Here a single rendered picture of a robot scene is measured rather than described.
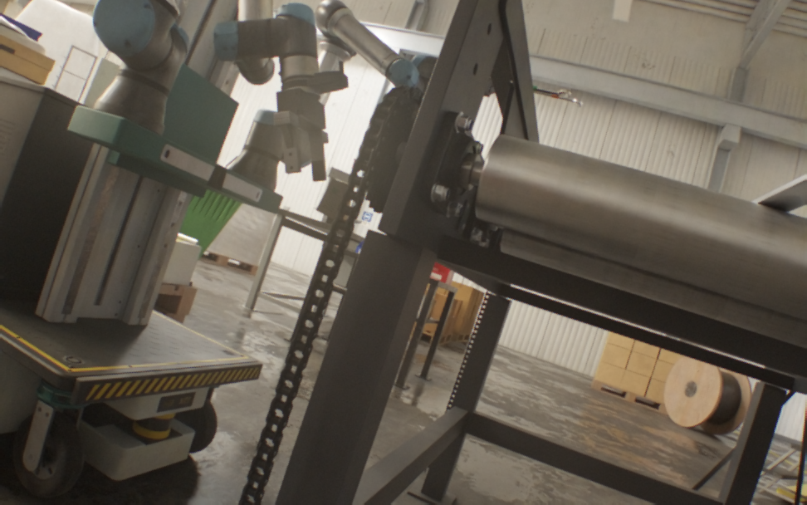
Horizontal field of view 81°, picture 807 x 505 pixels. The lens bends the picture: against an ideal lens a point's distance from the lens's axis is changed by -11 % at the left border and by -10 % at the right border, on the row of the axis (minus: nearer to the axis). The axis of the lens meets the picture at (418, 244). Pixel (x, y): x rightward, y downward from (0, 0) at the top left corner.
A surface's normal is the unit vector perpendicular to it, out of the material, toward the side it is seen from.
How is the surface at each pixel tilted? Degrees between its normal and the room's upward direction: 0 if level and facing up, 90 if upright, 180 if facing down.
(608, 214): 110
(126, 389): 90
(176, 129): 90
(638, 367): 90
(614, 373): 90
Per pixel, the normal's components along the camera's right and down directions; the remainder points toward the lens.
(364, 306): -0.26, -0.15
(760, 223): -0.09, -0.54
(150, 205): 0.91, 0.29
